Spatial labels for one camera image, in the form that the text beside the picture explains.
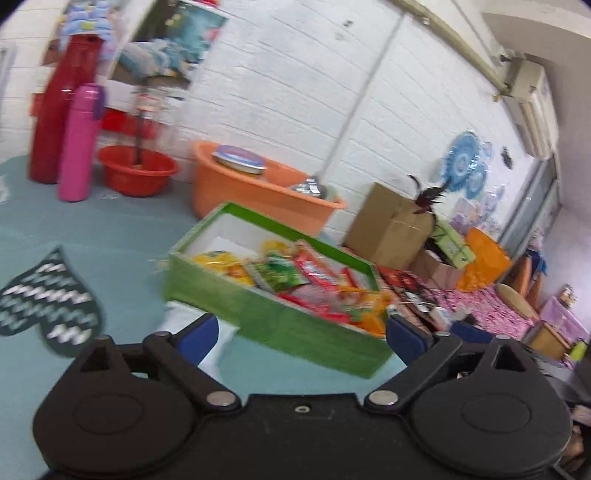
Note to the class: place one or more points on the green cardboard box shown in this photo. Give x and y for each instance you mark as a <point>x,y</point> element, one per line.
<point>277,323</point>

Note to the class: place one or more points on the red thermos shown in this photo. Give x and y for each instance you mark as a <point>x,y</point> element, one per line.
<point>51,115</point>

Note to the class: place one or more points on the pile of assorted snack packets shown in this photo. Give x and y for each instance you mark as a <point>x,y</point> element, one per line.
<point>318,277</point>

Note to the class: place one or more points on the orange bag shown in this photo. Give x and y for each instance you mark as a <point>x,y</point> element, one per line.
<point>485,263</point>

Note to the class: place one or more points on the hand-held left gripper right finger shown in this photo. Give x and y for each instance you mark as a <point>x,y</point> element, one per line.
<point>406,339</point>

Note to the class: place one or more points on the purple-leaved plant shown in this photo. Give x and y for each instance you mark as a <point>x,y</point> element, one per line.
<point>427,198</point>

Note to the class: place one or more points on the bedding wall poster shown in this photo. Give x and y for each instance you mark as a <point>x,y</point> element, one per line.
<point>184,27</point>

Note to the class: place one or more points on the white wall pipe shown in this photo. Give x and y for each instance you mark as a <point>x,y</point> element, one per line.
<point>364,87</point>

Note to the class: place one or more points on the teal printed tablecloth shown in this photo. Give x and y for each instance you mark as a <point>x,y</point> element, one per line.
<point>115,240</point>

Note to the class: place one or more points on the glass pitcher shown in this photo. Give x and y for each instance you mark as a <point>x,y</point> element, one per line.
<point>147,111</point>

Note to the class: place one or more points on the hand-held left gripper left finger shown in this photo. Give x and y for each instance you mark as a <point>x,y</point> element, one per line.
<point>203,330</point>

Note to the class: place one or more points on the orange plastic basin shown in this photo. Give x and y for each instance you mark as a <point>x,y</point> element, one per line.
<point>240,194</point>

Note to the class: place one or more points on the beige wall conduit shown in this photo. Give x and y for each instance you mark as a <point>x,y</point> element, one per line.
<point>452,32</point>

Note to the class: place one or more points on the tan round cushion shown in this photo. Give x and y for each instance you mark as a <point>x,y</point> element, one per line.
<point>515,301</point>

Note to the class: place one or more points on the small green box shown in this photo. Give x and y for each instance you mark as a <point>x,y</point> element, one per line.
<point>455,242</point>

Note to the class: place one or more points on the large cardboard box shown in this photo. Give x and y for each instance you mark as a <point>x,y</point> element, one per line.
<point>388,230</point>

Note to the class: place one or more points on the orange snack packet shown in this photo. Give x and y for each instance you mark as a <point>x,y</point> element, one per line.
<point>369,307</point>

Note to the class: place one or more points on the red plastic basin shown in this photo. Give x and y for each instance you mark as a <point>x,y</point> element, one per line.
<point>138,178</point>

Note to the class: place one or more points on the blue paper fan decoration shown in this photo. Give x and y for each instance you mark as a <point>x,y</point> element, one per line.
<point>461,161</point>

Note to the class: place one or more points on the red envelopes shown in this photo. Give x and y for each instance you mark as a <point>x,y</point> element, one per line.
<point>401,282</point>

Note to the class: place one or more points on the round metal lid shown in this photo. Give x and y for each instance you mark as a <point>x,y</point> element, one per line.
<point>238,157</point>

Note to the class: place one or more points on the yellow cellophane snack packet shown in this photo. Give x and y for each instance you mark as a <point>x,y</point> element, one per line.
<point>217,261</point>

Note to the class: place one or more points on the white air conditioner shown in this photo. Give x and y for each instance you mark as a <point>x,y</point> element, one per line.
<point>531,101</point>

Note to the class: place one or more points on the metal bowl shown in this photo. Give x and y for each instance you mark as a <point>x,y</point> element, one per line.
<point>311,188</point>

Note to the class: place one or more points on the pink bottle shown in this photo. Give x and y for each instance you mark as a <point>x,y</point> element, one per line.
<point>76,147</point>

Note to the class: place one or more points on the small cardboard box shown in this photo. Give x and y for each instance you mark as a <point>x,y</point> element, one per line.
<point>434,272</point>

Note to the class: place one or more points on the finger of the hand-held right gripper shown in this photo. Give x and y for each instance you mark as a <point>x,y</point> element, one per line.
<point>470,332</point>

